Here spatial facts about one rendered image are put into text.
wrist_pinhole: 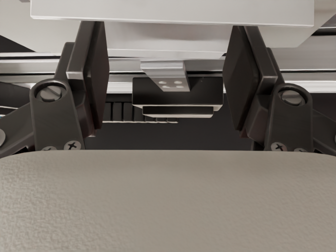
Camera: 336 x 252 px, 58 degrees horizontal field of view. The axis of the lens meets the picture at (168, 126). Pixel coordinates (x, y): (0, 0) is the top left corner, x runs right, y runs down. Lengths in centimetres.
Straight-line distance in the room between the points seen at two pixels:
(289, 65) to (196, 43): 29
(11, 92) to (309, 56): 45
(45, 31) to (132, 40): 5
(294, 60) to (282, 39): 27
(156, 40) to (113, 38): 2
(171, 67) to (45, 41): 10
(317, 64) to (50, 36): 37
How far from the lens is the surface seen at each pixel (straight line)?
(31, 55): 26
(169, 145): 73
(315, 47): 48
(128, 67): 46
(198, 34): 17
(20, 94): 56
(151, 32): 17
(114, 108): 62
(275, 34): 19
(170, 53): 21
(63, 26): 18
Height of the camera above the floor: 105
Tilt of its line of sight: 1 degrees down
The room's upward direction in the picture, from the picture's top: 179 degrees counter-clockwise
